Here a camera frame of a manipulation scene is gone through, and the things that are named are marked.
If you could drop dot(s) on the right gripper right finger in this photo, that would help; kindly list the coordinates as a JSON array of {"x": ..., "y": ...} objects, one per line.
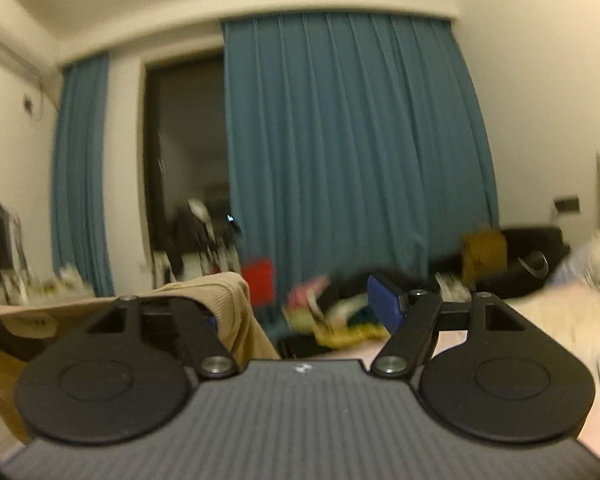
[{"x": 481, "y": 368}]

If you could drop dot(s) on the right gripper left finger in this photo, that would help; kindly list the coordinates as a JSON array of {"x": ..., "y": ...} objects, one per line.
[{"x": 126, "y": 372}]

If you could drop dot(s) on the white air conditioner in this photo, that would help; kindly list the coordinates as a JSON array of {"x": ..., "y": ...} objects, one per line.
[{"x": 26, "y": 49}]

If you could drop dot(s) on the large blue curtain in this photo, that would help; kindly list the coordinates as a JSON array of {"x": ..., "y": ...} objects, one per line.
[{"x": 355, "y": 142}]

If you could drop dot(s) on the brown paper bag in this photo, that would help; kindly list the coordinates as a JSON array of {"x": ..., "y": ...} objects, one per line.
[{"x": 483, "y": 254}]

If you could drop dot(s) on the black bedside sofa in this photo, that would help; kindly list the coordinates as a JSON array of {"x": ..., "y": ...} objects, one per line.
[{"x": 533, "y": 255}]

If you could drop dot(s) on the wavy vanity mirror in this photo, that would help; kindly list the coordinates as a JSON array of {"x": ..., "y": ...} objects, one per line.
[{"x": 12, "y": 257}]

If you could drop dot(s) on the red fabric bag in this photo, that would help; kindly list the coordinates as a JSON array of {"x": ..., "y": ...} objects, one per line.
[{"x": 259, "y": 276}]

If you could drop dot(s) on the narrow blue curtain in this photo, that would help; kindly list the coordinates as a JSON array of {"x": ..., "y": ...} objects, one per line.
[{"x": 77, "y": 213}]

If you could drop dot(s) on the tan hooded garment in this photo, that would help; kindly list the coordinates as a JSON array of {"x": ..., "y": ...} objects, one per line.
[{"x": 226, "y": 296}]

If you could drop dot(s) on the garment steamer stand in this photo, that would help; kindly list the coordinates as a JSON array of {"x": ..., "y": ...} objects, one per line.
[{"x": 195, "y": 242}]

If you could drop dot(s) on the pile of mixed clothes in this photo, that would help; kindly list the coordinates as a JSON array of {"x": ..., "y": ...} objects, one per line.
[{"x": 326, "y": 315}]

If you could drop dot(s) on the black wall socket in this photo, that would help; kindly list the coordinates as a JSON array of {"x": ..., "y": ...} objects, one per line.
[{"x": 567, "y": 204}]

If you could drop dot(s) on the wall outlet with cable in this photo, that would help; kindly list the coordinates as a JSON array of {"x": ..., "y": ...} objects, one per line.
[{"x": 34, "y": 109}]

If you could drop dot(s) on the dark window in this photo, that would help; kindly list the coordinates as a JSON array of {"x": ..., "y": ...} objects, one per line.
[{"x": 185, "y": 154}]

